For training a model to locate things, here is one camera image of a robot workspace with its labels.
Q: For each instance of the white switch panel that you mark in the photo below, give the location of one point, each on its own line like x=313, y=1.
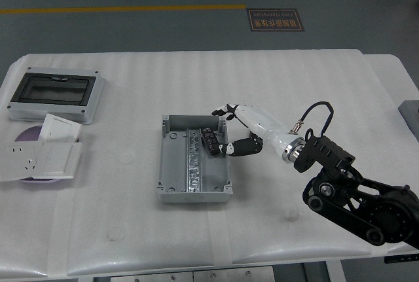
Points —
x=62, y=128
x=55, y=161

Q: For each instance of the grey metal plate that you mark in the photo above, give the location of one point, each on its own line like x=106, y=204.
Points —
x=234, y=275
x=150, y=277

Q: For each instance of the grey enclosure with dark window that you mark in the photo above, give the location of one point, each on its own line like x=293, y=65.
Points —
x=52, y=90

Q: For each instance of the black battery with white print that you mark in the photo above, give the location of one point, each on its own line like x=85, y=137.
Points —
x=209, y=139

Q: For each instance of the white table leg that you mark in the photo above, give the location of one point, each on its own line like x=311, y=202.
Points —
x=334, y=272

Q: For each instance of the brown floor sign, orange text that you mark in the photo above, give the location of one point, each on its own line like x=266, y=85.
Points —
x=275, y=20

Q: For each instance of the black table control panel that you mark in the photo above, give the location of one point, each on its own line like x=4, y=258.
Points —
x=402, y=259

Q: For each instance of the white wall socket panel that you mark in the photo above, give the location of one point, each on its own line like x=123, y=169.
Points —
x=16, y=161

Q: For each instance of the grey block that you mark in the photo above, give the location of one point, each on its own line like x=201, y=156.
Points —
x=409, y=112

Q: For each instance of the white foam mat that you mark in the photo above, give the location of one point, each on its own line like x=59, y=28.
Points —
x=131, y=98

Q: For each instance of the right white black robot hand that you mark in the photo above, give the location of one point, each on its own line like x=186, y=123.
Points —
x=262, y=121

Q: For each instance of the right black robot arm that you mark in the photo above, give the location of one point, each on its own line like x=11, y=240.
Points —
x=327, y=154

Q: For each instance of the purple plate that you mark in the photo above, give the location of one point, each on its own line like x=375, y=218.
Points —
x=29, y=134

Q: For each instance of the open grey box, metal rail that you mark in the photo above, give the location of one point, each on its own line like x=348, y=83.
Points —
x=173, y=164

